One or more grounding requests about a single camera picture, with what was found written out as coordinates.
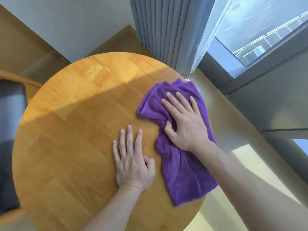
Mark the person's left hand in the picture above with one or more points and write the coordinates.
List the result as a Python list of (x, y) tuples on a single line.
[(133, 165)]

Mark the person's right hand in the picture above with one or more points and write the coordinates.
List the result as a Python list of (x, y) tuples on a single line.
[(187, 127)]

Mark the person's right forearm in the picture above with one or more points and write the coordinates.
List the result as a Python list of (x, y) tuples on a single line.
[(252, 190)]

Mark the purple microfibre cloth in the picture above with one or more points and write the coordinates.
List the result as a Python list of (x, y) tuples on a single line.
[(183, 170)]

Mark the wooden chair with black seat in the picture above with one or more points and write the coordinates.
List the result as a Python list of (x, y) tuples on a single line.
[(10, 141)]

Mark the grey pleated curtain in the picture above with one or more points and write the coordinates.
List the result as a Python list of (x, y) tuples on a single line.
[(168, 31)]

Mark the large glass window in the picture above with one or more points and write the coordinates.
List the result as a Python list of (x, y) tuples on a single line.
[(252, 33)]

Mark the person's left forearm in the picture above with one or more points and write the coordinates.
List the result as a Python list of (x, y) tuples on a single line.
[(115, 211)]

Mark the round wooden table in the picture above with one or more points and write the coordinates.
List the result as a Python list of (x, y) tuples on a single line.
[(72, 141)]

